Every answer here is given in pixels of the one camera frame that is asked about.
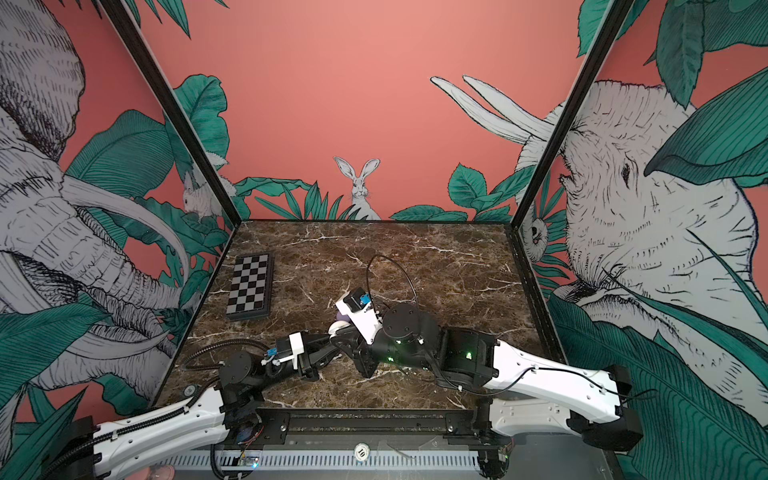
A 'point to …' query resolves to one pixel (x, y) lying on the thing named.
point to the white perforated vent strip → (375, 459)
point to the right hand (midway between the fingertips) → (333, 337)
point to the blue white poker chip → (189, 390)
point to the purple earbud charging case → (340, 317)
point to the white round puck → (336, 326)
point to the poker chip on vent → (361, 451)
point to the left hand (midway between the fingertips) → (343, 336)
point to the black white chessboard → (251, 287)
